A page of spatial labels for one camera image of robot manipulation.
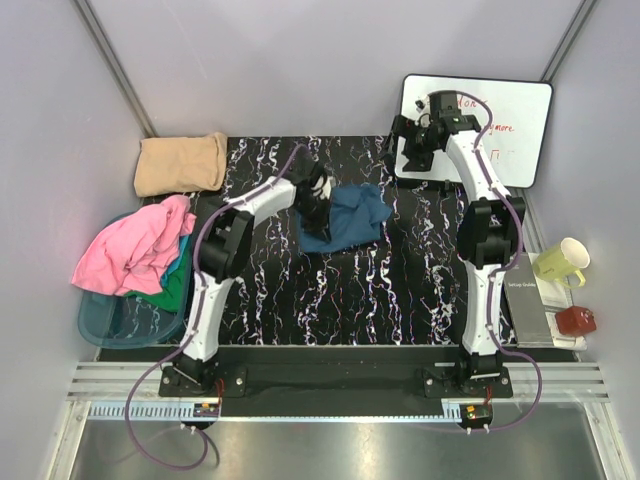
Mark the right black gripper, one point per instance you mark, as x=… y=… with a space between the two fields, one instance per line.
x=405 y=128

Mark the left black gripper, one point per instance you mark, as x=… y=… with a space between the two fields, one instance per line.
x=321 y=227

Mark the blue t shirt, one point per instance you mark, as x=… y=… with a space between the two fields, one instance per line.
x=356 y=217

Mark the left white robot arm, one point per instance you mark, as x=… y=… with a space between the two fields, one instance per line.
x=220 y=254

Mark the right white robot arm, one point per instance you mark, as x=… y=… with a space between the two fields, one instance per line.
x=489 y=239

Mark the white paper stack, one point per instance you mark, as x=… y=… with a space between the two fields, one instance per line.
x=556 y=298

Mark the white whiteboard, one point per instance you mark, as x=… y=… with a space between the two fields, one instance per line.
x=516 y=112

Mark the black marble pattern mat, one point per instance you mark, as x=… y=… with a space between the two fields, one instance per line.
x=407 y=288

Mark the folded beige t shirt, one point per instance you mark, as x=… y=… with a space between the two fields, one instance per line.
x=181 y=165

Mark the green t shirt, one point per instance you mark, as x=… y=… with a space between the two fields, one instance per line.
x=172 y=282

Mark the yellow green mug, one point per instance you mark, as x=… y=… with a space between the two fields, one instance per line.
x=563 y=263

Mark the pink t shirt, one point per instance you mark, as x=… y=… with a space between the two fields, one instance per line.
x=134 y=252

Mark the grey setup guide booklet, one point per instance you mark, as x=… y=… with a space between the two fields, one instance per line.
x=525 y=305

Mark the teal plastic basket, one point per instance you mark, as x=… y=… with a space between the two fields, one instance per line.
x=116 y=322

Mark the red brown box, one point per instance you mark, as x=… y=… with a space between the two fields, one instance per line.
x=575 y=321

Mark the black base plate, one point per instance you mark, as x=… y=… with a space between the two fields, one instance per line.
x=429 y=371

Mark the aluminium rail frame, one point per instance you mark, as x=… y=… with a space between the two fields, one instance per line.
x=559 y=424

